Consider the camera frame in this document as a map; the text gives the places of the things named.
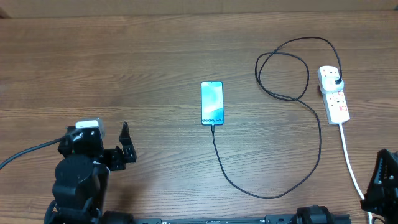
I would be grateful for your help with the white charger plug adapter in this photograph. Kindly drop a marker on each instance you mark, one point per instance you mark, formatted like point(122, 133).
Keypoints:
point(329, 85)

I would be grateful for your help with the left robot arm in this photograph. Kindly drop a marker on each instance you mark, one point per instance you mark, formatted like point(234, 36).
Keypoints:
point(82, 176)

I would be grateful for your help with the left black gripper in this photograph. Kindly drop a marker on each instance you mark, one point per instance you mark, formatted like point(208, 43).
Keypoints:
point(117, 158)

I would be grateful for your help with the blue Samsung Galaxy smartphone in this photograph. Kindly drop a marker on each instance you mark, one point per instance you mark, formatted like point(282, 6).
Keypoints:
point(212, 107)

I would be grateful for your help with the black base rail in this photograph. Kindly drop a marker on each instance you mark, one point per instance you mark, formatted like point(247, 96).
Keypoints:
point(304, 215)

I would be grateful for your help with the white power strip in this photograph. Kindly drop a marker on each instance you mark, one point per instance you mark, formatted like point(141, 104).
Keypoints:
point(335, 103)

